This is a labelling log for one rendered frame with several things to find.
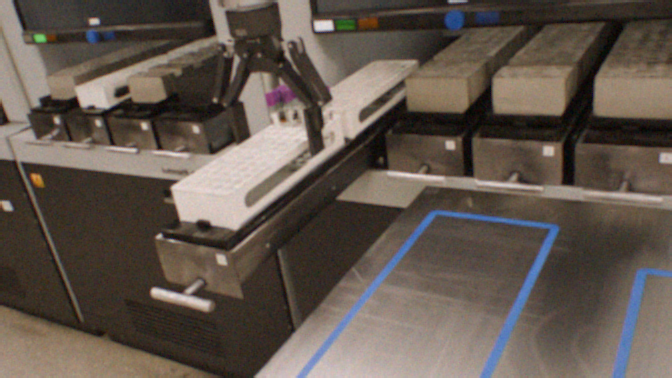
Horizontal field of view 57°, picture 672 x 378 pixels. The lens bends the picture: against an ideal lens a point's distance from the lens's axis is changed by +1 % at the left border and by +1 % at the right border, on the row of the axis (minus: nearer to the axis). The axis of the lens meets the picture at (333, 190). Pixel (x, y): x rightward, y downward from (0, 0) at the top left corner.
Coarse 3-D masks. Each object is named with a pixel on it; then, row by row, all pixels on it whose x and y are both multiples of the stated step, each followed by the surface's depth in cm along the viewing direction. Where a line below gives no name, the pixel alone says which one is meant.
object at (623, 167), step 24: (576, 144) 89; (600, 144) 88; (624, 144) 86; (648, 144) 84; (576, 168) 90; (600, 168) 89; (624, 168) 87; (648, 168) 85; (600, 192) 86; (624, 192) 85; (648, 192) 87
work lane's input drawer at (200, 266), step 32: (384, 128) 108; (352, 160) 99; (288, 192) 86; (320, 192) 92; (192, 224) 81; (256, 224) 81; (288, 224) 85; (160, 256) 83; (192, 256) 79; (224, 256) 76; (256, 256) 80; (160, 288) 80; (192, 288) 79; (224, 288) 79
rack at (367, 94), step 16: (384, 64) 125; (400, 64) 122; (416, 64) 121; (352, 80) 117; (368, 80) 116; (384, 80) 114; (400, 80) 116; (336, 96) 108; (352, 96) 108; (368, 96) 105; (384, 96) 118; (400, 96) 116; (336, 112) 101; (352, 112) 101; (368, 112) 116; (352, 128) 102
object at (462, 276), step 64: (448, 192) 78; (384, 256) 66; (448, 256) 65; (512, 256) 63; (576, 256) 61; (640, 256) 60; (320, 320) 58; (384, 320) 56; (448, 320) 55; (512, 320) 54; (576, 320) 53; (640, 320) 51
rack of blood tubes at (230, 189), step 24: (288, 120) 101; (336, 120) 97; (240, 144) 93; (264, 144) 91; (288, 144) 90; (336, 144) 98; (216, 168) 85; (240, 168) 84; (264, 168) 83; (288, 168) 95; (192, 192) 79; (216, 192) 78; (240, 192) 78; (264, 192) 89; (192, 216) 81; (216, 216) 79; (240, 216) 79
